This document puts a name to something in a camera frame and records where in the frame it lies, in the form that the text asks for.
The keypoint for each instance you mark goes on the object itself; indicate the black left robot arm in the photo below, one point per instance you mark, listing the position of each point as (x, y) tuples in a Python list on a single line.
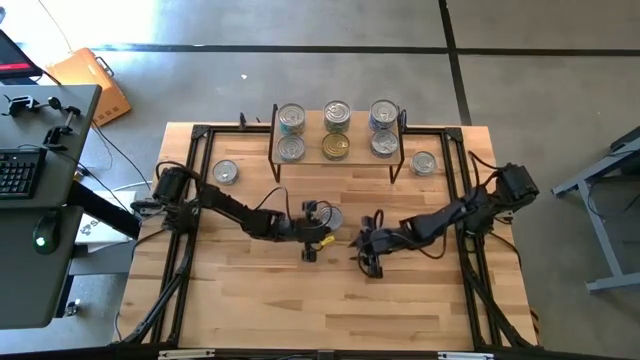
[(230, 205)]

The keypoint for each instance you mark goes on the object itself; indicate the grey metal stand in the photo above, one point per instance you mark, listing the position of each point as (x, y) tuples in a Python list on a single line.
[(607, 240)]

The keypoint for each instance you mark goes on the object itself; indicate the dark grey desk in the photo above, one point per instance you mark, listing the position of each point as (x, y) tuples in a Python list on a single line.
[(30, 280)]

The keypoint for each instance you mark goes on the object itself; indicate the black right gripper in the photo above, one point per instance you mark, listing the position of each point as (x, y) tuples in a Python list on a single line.
[(377, 242)]

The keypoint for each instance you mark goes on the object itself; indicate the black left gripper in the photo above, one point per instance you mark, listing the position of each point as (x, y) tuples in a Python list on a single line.
[(300, 231)]

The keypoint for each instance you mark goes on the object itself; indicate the wooden shelf with black legs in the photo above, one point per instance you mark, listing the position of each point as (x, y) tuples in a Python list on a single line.
[(312, 155)]

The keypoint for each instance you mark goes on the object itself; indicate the teal yellowfin tuna can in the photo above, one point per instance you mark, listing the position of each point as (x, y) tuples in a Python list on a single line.
[(336, 218), (337, 115)]

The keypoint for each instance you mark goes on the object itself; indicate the silver aluminium bracket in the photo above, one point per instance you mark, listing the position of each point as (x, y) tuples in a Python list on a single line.
[(185, 354), (465, 356)]

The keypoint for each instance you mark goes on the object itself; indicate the small metal caster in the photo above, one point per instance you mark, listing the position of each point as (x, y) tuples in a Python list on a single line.
[(72, 307)]

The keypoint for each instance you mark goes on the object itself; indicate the green can with gold lid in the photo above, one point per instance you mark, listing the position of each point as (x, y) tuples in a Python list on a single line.
[(335, 146)]

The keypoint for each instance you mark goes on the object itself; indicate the black desk support beam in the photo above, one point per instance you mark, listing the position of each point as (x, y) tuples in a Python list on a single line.
[(100, 207)]

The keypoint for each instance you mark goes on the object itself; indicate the black desk clamp with rod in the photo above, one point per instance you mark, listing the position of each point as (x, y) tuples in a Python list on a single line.
[(17, 104)]

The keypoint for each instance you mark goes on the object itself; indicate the orange carrying case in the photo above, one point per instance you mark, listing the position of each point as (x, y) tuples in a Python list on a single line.
[(85, 75)]

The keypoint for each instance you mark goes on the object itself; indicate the black backlit keyboard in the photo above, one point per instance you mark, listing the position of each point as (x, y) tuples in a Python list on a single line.
[(20, 175)]

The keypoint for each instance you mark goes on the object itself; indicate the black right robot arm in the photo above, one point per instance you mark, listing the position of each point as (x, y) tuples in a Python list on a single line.
[(450, 215)]

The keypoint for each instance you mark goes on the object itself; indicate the black computer mouse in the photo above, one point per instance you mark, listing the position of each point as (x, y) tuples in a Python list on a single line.
[(46, 234)]

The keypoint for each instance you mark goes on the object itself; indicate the black laptop screen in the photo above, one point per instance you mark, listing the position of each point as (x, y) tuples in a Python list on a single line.
[(12, 55)]

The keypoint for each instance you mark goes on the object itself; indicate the grey label silver can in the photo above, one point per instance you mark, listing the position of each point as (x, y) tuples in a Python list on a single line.
[(291, 148), (225, 172), (291, 117)]

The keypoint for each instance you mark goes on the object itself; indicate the blue oval label fish can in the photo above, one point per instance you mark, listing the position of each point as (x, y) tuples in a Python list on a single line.
[(384, 144), (383, 114), (424, 163)]

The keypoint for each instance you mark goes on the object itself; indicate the white box with logo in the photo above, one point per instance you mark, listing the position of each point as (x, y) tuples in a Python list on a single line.
[(95, 230)]

